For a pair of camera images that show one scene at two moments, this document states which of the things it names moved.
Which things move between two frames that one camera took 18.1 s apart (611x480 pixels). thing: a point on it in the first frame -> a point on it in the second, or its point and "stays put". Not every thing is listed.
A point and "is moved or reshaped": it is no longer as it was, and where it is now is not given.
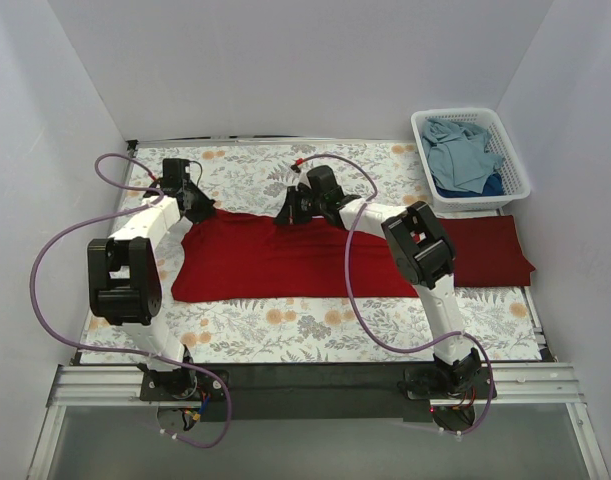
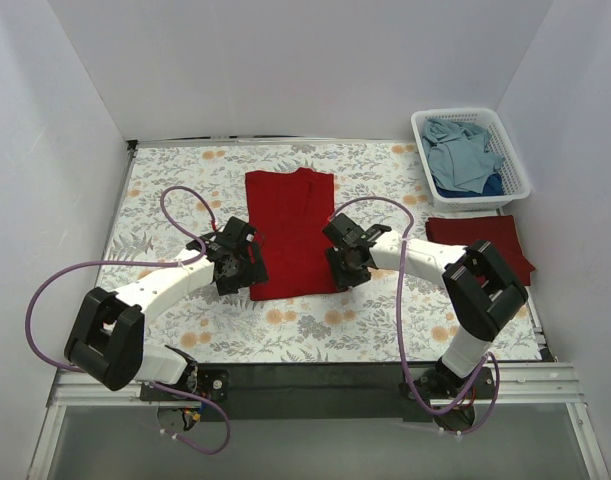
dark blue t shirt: [493, 186] stays put
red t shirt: [226, 256] is moved or reshaped
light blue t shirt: [458, 154] stays put
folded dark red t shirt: [487, 251] stays put
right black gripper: [295, 208] -> [335, 261]
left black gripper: [196, 204] -> [257, 261]
